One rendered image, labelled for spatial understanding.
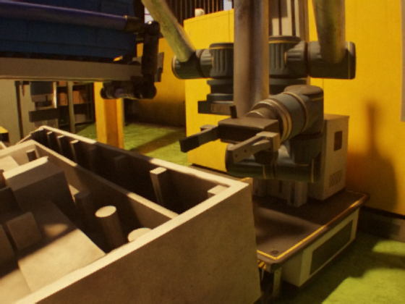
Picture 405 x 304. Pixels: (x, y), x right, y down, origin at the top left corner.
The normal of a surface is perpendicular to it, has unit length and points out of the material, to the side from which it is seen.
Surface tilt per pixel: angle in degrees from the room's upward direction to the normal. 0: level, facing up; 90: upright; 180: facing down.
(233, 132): 100
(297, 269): 90
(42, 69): 90
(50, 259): 10
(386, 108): 90
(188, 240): 90
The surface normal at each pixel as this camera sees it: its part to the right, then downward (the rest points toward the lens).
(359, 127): -0.73, 0.17
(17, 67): 0.68, 0.14
